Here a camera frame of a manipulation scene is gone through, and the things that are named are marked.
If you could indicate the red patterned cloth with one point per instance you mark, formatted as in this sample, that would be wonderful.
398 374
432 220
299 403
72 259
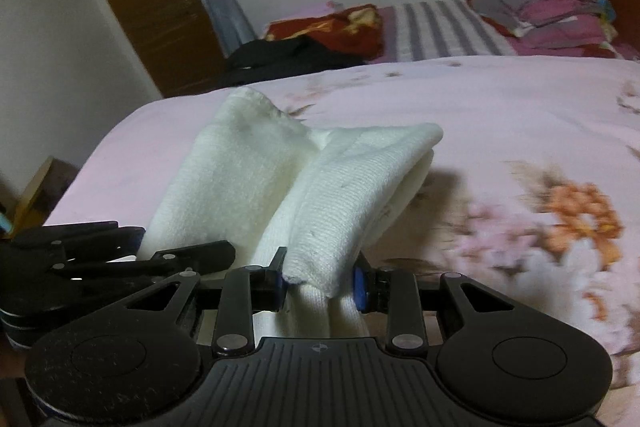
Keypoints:
340 29

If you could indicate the black cloth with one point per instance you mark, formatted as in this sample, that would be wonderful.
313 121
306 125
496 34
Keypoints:
290 59

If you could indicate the pile of folded clothes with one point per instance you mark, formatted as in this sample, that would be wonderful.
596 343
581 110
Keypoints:
540 2

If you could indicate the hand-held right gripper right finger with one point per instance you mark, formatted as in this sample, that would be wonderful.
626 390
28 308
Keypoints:
361 287

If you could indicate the cream knitted sweater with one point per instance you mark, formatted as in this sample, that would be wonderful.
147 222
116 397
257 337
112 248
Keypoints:
250 172

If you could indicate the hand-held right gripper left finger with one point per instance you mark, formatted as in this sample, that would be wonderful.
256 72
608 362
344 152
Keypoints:
279 282

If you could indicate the brown wooden furniture piece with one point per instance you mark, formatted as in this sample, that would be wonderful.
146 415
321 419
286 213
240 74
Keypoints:
40 192

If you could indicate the grey striped cloth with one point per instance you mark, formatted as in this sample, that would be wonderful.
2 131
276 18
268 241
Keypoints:
440 32

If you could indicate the pink floral bedsheet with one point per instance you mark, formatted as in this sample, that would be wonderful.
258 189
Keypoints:
475 107

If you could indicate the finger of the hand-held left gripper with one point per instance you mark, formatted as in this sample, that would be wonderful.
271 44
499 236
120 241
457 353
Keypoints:
80 239
190 257

